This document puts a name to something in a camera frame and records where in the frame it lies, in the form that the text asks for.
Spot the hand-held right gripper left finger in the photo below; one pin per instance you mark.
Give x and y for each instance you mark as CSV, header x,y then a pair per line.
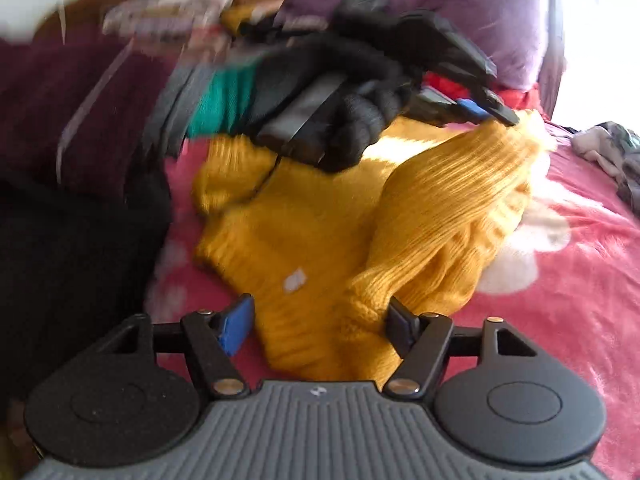
x,y
236,326

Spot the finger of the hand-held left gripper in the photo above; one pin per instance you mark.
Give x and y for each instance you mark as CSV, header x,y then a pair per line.
x,y
470,108
497,105

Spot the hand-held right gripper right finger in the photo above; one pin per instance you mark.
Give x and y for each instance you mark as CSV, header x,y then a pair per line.
x,y
401,329

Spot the yellow knit sweater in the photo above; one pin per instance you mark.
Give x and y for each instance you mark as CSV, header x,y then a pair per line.
x,y
310,220

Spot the person's left hand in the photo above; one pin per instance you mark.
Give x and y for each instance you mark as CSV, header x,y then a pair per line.
x,y
372,110

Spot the red cloth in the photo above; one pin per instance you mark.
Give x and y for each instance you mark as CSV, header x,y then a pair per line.
x,y
520,97

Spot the purple cloth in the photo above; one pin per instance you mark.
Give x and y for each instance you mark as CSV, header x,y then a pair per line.
x,y
475,10

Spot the grey white cloth pile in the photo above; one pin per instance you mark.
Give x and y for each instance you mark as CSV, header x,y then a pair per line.
x,y
607,152

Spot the pink printed blanket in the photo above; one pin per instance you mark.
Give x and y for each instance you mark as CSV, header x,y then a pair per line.
x,y
575,285

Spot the dark cloth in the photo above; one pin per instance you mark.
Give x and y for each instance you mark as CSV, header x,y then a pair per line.
x,y
65,270

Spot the yellow cloth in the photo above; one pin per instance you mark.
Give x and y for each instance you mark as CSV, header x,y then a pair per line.
x,y
242,17

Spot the printed packet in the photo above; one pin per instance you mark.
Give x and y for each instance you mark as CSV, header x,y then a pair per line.
x,y
165,15

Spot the maroon cloth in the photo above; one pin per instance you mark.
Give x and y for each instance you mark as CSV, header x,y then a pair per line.
x,y
60,110

